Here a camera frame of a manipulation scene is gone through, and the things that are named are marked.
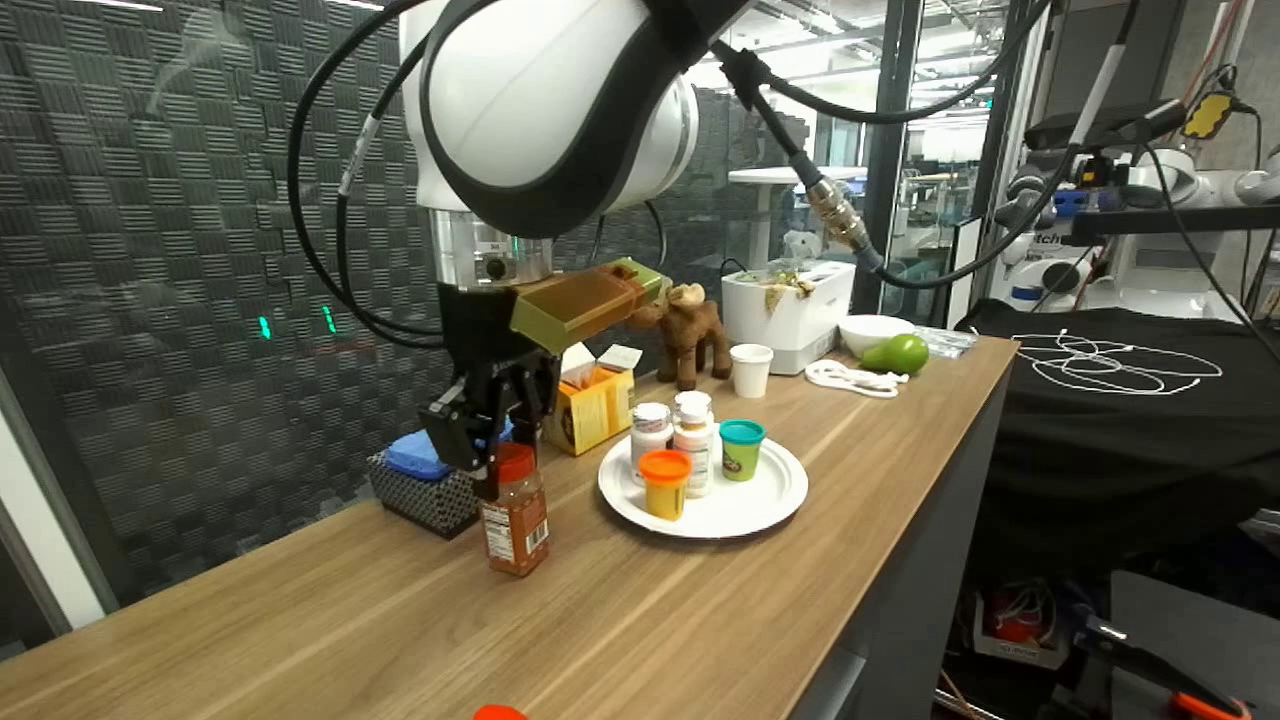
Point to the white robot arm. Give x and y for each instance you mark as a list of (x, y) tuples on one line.
[(534, 117)]

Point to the brown plush moose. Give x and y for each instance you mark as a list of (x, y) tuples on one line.
[(694, 334)]

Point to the white pill bottle front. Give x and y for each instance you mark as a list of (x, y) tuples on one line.
[(694, 438)]

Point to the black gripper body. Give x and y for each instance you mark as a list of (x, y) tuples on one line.
[(481, 346)]

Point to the black cloth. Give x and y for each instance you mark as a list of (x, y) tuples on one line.
[(1125, 435)]

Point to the white planter appliance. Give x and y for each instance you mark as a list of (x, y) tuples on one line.
[(789, 305)]

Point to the blue folded cloth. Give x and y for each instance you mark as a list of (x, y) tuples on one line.
[(417, 456)]

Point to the grey basket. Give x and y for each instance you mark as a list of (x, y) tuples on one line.
[(440, 506)]

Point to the green lime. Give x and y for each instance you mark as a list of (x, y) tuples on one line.
[(903, 354)]

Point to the small white pill bottle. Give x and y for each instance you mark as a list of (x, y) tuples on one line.
[(651, 425)]

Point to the yellow tub orange lid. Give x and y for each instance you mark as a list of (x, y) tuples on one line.
[(667, 481)]

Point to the spice jar orange lid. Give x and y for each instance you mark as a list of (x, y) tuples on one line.
[(519, 512)]

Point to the white paper cup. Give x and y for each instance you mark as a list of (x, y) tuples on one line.
[(751, 370)]

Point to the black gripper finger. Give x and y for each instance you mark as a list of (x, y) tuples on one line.
[(467, 435), (534, 392)]

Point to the white paper plate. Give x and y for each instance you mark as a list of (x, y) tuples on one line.
[(728, 508)]

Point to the yellow open cardboard box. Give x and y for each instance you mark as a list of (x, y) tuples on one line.
[(592, 398)]

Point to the white pill bottle blue label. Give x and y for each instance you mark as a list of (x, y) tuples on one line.
[(694, 408)]

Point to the white bowl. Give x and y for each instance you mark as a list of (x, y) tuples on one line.
[(869, 331)]

